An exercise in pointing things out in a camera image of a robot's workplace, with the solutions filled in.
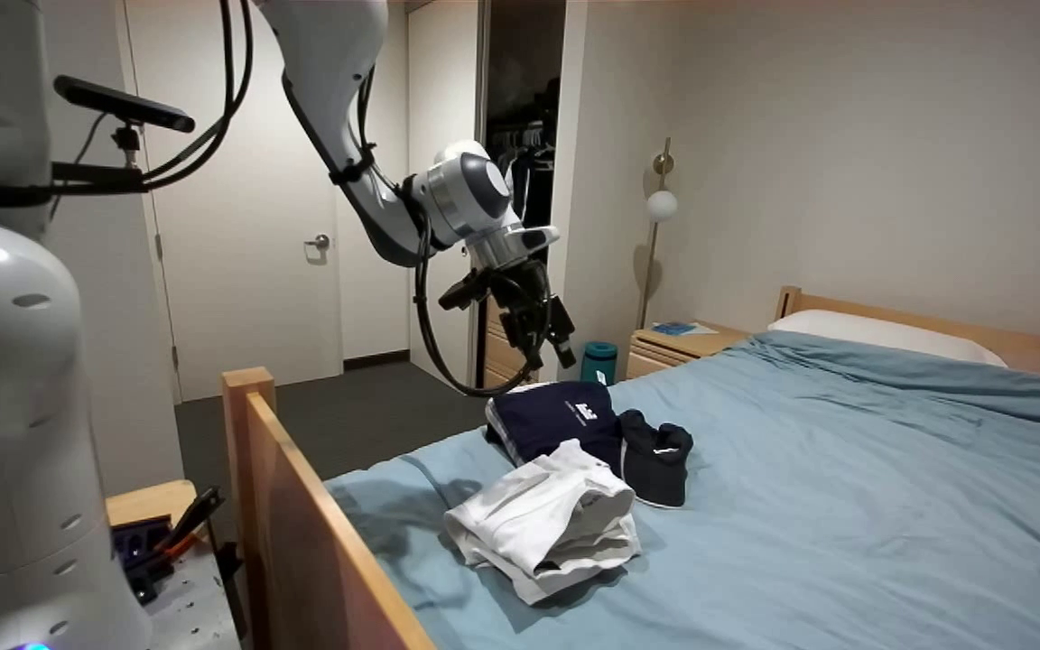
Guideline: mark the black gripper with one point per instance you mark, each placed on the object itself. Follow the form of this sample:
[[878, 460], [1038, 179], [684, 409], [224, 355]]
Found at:
[[512, 265]]

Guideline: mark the white shorts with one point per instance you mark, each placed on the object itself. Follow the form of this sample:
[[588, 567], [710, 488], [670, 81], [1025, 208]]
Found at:
[[550, 525]]

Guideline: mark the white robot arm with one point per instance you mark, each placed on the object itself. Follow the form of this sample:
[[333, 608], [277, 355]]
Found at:
[[58, 577]]

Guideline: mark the blue bed sheet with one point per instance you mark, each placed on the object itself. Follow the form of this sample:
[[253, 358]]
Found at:
[[837, 498]]

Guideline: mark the wooden dresser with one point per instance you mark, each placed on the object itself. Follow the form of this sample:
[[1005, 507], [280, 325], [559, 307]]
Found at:
[[501, 358]]

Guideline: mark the teal trash bin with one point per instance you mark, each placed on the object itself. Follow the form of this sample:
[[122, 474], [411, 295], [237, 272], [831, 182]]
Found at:
[[601, 361]]

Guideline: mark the blue book on nightstand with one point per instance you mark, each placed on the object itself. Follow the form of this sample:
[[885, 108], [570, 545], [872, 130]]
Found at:
[[673, 325]]

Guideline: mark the wooden nightstand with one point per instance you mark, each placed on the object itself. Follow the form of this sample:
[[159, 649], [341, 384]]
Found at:
[[653, 353]]

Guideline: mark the hanging clothes in closet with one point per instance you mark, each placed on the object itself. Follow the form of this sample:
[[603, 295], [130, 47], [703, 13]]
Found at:
[[528, 160]]

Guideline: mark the navy blue folded clothes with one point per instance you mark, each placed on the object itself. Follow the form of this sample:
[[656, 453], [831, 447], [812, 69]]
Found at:
[[537, 419]]

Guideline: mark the white door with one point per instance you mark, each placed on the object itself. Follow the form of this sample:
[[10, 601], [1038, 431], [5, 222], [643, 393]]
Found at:
[[247, 238]]

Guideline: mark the white pillow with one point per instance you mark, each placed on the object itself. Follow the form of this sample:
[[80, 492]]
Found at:
[[885, 335]]

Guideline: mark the globe wall lamp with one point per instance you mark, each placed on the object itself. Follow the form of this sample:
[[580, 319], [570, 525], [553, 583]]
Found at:
[[659, 208]]

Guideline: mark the wooden bed frame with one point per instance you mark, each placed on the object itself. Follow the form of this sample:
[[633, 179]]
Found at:
[[313, 577]]

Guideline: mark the black camera on stand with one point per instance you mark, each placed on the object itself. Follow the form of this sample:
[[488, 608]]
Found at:
[[111, 102]]

